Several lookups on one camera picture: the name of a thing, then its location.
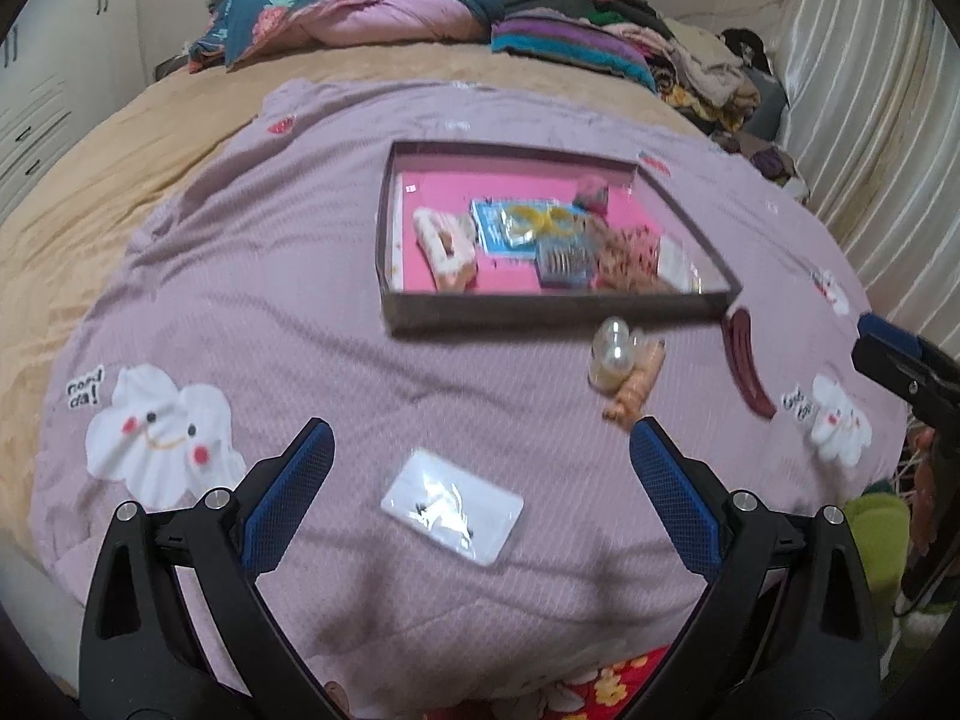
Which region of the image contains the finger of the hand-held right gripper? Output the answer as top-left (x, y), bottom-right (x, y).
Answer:
top-left (857, 312), bottom-right (925, 359)
top-left (852, 336), bottom-right (960, 410)

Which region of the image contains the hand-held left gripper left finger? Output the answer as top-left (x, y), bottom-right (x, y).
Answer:
top-left (77, 418), bottom-right (336, 720)

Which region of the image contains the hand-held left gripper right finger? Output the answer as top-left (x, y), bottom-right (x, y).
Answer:
top-left (630, 417), bottom-right (881, 720)

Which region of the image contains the white stud earring card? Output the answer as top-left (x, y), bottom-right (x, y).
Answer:
top-left (380, 448), bottom-right (524, 567)

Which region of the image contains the clear packet with white card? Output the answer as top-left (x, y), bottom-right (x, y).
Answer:
top-left (656, 234), bottom-right (695, 290)

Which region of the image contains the shallow brown cardboard box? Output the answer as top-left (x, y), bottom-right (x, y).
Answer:
top-left (373, 139), bottom-right (743, 338)

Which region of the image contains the polka dot bow hair clip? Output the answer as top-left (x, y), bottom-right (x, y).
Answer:
top-left (585, 217), bottom-right (676, 293)

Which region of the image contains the white hair claw clip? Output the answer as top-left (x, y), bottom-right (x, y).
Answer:
top-left (412, 206), bottom-right (481, 292)

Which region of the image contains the yellow hoop earrings packet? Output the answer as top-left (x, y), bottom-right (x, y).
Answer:
top-left (491, 199), bottom-right (578, 248)

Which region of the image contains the green cloth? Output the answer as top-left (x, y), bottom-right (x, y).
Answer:
top-left (847, 491), bottom-right (912, 638)

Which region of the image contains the amber hair clip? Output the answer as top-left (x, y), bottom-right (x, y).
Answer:
top-left (602, 337), bottom-right (667, 425)

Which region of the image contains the dark red hair clip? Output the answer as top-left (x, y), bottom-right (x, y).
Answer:
top-left (720, 304), bottom-right (779, 419)

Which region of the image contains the pearl hair clip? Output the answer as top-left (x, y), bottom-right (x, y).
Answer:
top-left (590, 315), bottom-right (650, 391)

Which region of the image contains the purple cloud print blanket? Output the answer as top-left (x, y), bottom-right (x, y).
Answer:
top-left (30, 77), bottom-right (912, 698)

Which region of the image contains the red floral blanket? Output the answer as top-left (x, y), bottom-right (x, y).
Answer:
top-left (540, 645), bottom-right (676, 720)

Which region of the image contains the cream striped curtain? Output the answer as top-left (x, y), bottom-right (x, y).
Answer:
top-left (772, 0), bottom-right (960, 391)

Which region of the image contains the pile of clothes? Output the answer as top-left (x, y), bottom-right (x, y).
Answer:
top-left (589, 0), bottom-right (811, 203)

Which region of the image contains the pink book with blue label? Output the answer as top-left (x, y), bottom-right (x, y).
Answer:
top-left (391, 171), bottom-right (676, 293)

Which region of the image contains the beige bed sheet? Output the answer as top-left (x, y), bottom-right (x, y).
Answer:
top-left (0, 41), bottom-right (706, 616)

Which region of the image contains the striped folded blanket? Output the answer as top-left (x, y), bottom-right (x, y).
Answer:
top-left (491, 9), bottom-right (657, 95)

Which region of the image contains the white wardrobe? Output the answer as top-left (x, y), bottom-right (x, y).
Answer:
top-left (0, 0), bottom-right (143, 226)

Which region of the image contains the navy and pink floral quilt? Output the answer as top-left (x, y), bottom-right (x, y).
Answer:
top-left (187, 0), bottom-right (507, 72)

